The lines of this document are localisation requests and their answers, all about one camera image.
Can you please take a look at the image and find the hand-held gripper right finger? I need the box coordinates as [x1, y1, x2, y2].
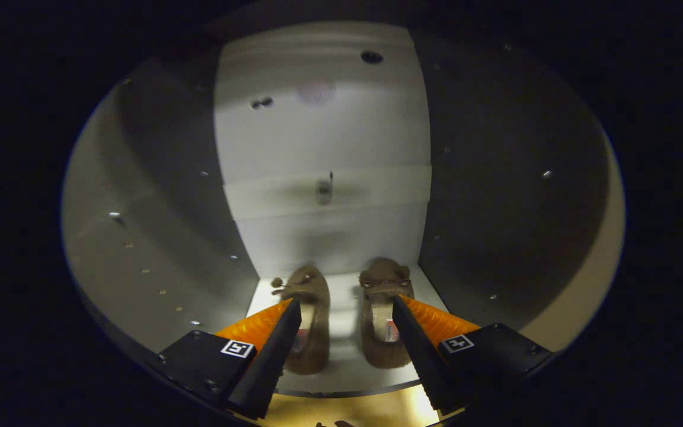
[392, 295, 553, 415]

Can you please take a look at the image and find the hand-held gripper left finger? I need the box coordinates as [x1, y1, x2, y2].
[157, 298, 302, 420]

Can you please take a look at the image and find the grey shoe cabinet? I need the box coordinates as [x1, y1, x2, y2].
[62, 21, 627, 399]

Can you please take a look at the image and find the brown fuzzy shoe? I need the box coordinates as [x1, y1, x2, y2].
[358, 257, 414, 369]
[270, 264, 331, 375]

